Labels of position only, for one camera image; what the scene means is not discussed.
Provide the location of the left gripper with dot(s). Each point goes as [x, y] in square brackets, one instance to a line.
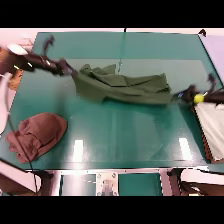
[62, 68]

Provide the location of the green shirt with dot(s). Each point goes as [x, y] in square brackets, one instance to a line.
[123, 87]

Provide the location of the silver frame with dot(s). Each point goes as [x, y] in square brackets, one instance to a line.
[106, 182]

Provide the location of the white garment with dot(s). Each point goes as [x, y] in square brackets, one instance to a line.
[213, 128]

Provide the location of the brown garment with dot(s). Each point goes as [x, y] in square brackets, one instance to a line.
[38, 135]

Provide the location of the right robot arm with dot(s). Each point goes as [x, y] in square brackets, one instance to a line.
[216, 97]

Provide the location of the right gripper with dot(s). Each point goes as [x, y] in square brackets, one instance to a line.
[185, 95]

